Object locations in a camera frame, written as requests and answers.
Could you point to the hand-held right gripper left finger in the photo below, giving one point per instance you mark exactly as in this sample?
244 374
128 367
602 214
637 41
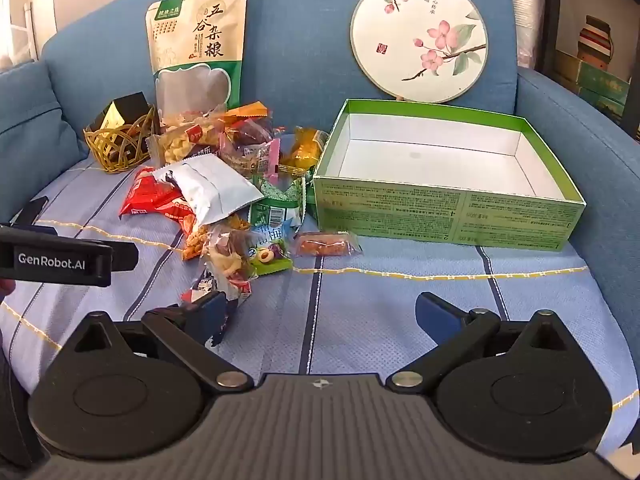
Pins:
210 310

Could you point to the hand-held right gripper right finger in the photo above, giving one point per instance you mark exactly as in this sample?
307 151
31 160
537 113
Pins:
437 312

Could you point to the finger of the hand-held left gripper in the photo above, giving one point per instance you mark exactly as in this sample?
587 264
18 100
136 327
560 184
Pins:
125 257

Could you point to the red snack packet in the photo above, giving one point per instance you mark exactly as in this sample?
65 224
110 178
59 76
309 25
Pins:
150 200

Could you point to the green cardboard box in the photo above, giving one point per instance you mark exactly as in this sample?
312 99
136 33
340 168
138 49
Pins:
400 215

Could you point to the pile of assorted snack packets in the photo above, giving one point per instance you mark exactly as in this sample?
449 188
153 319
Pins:
235 180

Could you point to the orange-edged clear snack packet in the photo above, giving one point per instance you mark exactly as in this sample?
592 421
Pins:
247 112

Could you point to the gold woven basket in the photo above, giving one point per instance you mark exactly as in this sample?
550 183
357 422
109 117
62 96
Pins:
117 152

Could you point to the blue pillow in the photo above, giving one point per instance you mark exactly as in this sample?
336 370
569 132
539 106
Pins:
30 125

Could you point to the black and gold box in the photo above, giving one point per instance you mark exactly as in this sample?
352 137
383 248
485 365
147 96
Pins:
127 107

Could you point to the white metal rack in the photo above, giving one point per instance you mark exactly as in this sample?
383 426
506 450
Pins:
25 35

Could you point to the large grain pouch bag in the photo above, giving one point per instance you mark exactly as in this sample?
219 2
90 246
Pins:
200 35

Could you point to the green carton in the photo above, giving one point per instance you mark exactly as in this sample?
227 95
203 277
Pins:
595 107
602 82

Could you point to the blue sofa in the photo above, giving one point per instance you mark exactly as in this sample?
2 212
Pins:
300 60

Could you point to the striped vase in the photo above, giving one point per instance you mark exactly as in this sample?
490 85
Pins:
595 42

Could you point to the translucent plastic sheet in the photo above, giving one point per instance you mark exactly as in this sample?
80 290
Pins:
525 10

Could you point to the dark metal shelf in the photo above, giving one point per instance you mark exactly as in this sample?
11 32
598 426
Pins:
547 10

